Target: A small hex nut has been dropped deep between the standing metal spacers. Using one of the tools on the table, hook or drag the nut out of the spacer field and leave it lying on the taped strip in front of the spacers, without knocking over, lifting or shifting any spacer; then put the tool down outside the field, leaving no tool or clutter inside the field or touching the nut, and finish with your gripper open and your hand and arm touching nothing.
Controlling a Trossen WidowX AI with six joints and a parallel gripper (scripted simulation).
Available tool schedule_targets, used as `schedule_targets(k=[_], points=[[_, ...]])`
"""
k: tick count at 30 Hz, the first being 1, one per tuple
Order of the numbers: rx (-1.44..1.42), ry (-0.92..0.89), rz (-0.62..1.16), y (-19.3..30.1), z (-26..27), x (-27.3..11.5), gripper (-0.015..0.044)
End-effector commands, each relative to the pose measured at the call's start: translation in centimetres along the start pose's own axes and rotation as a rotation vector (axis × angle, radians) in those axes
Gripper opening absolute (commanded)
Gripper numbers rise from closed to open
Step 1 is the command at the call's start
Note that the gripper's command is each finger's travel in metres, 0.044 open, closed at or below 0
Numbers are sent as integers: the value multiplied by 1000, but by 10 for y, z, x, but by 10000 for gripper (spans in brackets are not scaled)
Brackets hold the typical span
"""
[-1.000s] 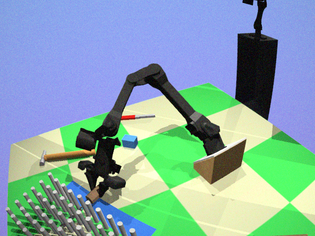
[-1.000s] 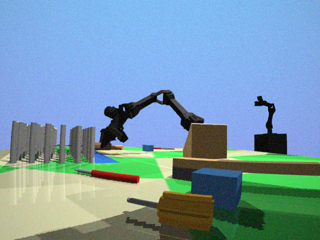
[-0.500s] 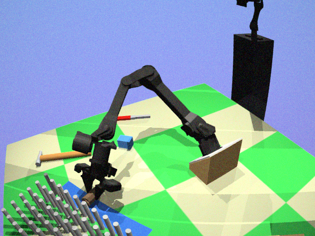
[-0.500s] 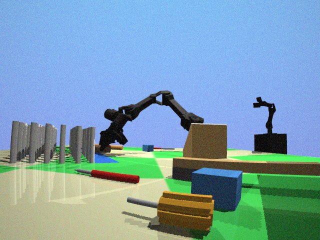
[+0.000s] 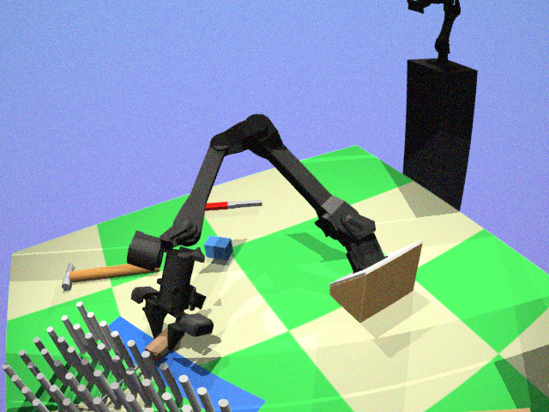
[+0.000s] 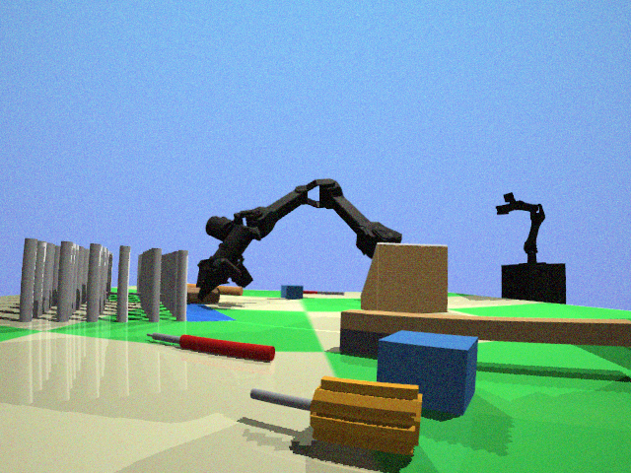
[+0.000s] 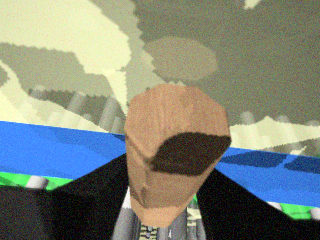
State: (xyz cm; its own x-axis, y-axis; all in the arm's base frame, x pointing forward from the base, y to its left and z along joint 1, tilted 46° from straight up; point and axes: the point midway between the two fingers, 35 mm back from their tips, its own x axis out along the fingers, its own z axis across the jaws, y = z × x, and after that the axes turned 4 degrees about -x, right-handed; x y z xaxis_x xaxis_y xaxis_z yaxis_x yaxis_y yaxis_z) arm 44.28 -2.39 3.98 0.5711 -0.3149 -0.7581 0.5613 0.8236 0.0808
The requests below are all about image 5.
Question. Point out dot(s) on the blue box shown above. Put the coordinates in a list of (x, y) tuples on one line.
[(218, 247)]

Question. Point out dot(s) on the hammer with wooden handle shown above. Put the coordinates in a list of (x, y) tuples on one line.
[(115, 270)]

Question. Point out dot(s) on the blue flat strip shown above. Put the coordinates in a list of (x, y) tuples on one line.
[(238, 399)]

